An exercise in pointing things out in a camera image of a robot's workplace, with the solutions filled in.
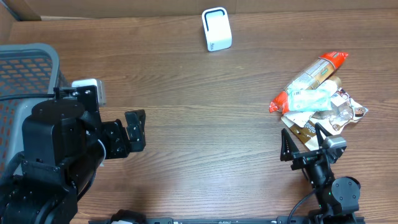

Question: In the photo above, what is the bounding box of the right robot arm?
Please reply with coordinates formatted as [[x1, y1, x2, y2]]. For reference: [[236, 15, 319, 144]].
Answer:
[[280, 123, 364, 223]]

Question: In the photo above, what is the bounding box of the orange spaghetti pasta package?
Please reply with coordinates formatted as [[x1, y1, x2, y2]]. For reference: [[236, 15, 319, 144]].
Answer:
[[269, 52, 349, 114]]

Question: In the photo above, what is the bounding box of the mint green wipes pack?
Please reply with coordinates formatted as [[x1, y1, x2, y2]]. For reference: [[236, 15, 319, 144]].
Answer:
[[288, 90, 332, 112]]

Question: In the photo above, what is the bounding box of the white barcode scanner stand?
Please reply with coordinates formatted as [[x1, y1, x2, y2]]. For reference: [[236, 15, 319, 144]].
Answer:
[[201, 7, 233, 52]]

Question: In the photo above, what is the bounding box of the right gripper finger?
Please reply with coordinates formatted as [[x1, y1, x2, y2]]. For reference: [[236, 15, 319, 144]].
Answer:
[[315, 123, 331, 146], [280, 128, 299, 161]]

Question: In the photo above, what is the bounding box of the beige snack bag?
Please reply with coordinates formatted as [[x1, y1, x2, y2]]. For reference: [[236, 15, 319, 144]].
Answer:
[[281, 88, 368, 151]]

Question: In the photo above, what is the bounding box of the grey plastic mesh basket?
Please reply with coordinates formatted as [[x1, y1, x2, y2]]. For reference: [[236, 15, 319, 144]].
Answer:
[[1, 43, 70, 172]]

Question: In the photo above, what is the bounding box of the white bottle gold cap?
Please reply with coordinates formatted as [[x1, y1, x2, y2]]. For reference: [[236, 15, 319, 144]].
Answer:
[[318, 75, 342, 96]]

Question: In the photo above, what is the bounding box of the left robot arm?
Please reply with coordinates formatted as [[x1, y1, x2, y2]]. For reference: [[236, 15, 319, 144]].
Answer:
[[1, 85, 146, 223]]

